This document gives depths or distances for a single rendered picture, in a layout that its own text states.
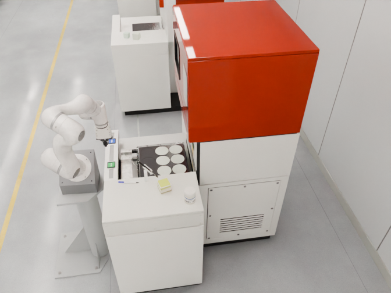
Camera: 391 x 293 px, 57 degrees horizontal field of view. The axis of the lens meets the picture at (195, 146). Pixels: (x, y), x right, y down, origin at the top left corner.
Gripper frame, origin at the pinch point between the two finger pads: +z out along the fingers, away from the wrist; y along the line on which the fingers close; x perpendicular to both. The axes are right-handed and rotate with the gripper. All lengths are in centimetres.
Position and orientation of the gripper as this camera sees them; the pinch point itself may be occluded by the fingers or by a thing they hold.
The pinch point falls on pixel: (105, 143)
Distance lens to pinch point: 247.7
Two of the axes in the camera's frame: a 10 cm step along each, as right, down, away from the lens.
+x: 1.5, 6.5, -7.5
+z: -0.1, 7.6, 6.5
